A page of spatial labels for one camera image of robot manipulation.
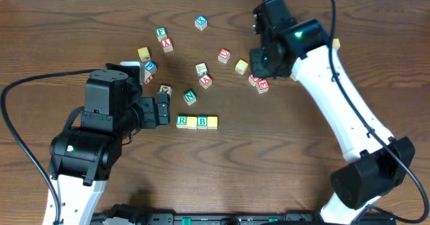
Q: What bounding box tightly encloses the green R block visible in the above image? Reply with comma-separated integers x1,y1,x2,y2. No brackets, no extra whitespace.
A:
176,116,187,129

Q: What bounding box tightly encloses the yellow block with O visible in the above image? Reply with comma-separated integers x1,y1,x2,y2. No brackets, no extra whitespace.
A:
186,116,198,130

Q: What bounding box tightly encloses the green B block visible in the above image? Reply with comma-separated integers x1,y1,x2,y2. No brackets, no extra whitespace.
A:
197,116,208,129

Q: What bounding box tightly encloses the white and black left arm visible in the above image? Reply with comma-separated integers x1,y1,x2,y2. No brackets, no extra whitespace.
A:
43,61,170,224

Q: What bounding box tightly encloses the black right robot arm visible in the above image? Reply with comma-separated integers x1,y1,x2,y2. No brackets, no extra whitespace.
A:
250,0,415,224

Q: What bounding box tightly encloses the beige picture block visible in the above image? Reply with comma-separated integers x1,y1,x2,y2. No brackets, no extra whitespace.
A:
159,85,172,97

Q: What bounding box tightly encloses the red E block lower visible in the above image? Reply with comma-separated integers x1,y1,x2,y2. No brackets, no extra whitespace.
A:
256,79,269,94

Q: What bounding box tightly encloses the green N block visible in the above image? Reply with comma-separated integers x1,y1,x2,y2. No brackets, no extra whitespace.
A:
183,90,197,105

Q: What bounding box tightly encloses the beige block red side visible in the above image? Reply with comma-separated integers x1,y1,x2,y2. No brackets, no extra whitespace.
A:
144,71,153,84

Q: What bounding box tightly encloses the blue P block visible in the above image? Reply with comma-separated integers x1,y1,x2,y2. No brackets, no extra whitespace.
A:
144,60,157,75

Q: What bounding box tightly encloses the red U block upper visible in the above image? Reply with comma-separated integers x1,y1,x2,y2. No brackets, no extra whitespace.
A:
218,48,231,64

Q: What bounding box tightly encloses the red A block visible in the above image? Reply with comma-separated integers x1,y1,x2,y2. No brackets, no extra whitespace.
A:
199,74,213,89

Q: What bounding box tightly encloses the beige block with green side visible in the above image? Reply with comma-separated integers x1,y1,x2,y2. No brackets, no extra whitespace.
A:
196,62,208,77

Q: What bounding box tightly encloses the red Y block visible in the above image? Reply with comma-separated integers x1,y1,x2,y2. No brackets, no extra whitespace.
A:
161,38,173,52

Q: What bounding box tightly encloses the green F block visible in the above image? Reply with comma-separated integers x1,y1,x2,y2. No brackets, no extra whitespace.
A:
155,27,167,42

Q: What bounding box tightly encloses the yellow 8 block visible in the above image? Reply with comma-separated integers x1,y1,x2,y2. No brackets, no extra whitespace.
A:
333,38,341,50

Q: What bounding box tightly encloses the blue X block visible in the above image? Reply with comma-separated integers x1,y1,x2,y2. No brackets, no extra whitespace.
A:
194,15,208,31

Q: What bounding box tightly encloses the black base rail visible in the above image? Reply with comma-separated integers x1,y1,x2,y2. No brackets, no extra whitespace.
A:
90,212,396,225

